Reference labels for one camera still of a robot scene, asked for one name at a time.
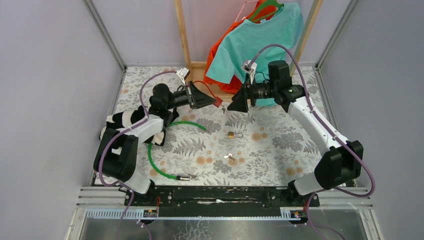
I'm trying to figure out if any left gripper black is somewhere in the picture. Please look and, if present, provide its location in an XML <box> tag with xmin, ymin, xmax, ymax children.
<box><xmin>164</xmin><ymin>80</ymin><xmax>215</xmax><ymax>111</ymax></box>

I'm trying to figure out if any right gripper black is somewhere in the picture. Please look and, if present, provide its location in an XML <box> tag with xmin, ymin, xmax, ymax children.
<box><xmin>227</xmin><ymin>73</ymin><xmax>277</xmax><ymax>113</ymax></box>

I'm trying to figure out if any red cable lock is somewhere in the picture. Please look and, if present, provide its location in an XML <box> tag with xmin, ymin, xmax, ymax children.
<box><xmin>194</xmin><ymin>80</ymin><xmax>223</xmax><ymax>108</ymax></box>

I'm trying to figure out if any brass padlock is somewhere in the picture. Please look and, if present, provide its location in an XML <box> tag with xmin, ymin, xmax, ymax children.
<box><xmin>227</xmin><ymin>131</ymin><xmax>244</xmax><ymax>139</ymax></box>

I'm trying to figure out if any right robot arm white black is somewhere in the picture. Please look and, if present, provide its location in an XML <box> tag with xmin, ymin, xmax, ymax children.
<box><xmin>227</xmin><ymin>60</ymin><xmax>364</xmax><ymax>206</ymax></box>

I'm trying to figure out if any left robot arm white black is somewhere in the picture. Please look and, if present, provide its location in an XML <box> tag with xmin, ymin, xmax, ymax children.
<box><xmin>93</xmin><ymin>82</ymin><xmax>217</xmax><ymax>206</ymax></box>

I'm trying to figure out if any wooden clothes rack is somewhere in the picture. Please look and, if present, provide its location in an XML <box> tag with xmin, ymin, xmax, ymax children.
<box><xmin>173</xmin><ymin>0</ymin><xmax>323</xmax><ymax>81</ymax></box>

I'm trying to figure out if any teal t-shirt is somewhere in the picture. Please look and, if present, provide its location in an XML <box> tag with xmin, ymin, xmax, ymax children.
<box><xmin>203</xmin><ymin>2</ymin><xmax>304</xmax><ymax>94</ymax></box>

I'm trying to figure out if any floral table mat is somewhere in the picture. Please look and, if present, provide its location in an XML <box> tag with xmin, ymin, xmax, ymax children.
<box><xmin>94</xmin><ymin>65</ymin><xmax>347</xmax><ymax>188</ymax></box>

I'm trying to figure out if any black white striped cloth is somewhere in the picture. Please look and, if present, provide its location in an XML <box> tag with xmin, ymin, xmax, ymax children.
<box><xmin>98</xmin><ymin>105</ymin><xmax>180</xmax><ymax>146</ymax></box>

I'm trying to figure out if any orange garment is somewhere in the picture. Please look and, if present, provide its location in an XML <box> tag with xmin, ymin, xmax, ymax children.
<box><xmin>202</xmin><ymin>0</ymin><xmax>282</xmax><ymax>95</ymax></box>

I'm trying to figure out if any green hanger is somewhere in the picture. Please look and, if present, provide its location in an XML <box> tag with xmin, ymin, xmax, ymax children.
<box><xmin>248</xmin><ymin>0</ymin><xmax>285</xmax><ymax>23</ymax></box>

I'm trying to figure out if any pink hanger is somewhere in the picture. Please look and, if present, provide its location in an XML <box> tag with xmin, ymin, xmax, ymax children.
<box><xmin>234</xmin><ymin>0</ymin><xmax>259</xmax><ymax>22</ymax></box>

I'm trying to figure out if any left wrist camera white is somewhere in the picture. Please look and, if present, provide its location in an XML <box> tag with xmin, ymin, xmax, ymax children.
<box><xmin>176</xmin><ymin>67</ymin><xmax>190</xmax><ymax>86</ymax></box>

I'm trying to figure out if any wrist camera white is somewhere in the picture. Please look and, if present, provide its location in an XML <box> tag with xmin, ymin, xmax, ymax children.
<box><xmin>241</xmin><ymin>60</ymin><xmax>257</xmax><ymax>84</ymax></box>
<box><xmin>176</xmin><ymin>67</ymin><xmax>190</xmax><ymax>86</ymax></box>

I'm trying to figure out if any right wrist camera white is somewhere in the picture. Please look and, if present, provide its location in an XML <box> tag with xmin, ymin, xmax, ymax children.
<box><xmin>241</xmin><ymin>60</ymin><xmax>257</xmax><ymax>84</ymax></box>

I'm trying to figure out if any green cable lock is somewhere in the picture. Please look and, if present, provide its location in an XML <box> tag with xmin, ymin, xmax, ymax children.
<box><xmin>147</xmin><ymin>121</ymin><xmax>212</xmax><ymax>182</ymax></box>

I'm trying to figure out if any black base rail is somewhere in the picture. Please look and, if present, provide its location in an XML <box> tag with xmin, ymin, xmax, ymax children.
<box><xmin>124</xmin><ymin>185</ymin><xmax>320</xmax><ymax>218</ymax></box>

